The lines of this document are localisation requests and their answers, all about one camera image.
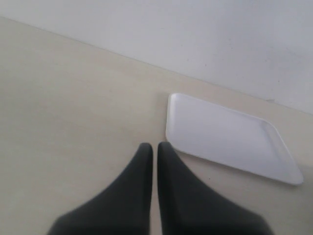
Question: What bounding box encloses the white rectangular plastic tray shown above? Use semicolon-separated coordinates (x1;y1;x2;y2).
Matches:
165;93;304;186

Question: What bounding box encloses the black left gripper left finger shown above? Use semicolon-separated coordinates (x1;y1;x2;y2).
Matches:
48;143;153;235

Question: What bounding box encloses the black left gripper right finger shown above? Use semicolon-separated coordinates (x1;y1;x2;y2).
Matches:
157;142;273;235

